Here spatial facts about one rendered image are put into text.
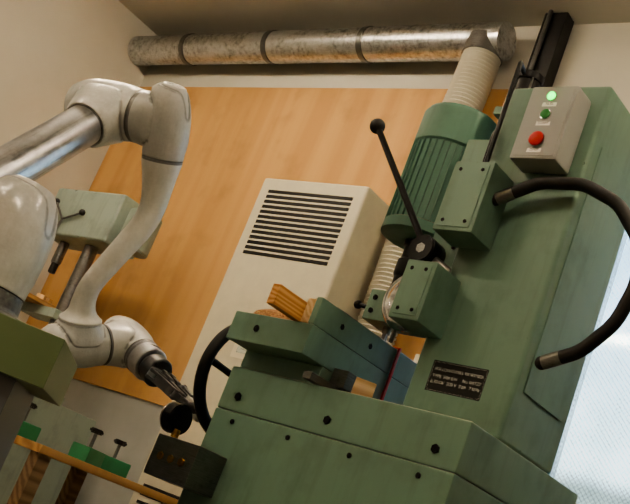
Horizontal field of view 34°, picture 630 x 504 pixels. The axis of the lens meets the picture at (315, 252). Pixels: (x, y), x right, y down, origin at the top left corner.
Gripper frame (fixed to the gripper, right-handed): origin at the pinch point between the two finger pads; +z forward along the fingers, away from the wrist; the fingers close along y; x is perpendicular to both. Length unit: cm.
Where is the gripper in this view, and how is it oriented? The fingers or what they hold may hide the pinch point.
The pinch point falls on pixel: (193, 408)
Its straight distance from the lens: 235.8
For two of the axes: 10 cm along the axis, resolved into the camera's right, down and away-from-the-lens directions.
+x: -5.9, 8.1, -0.2
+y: 5.7, 4.3, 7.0
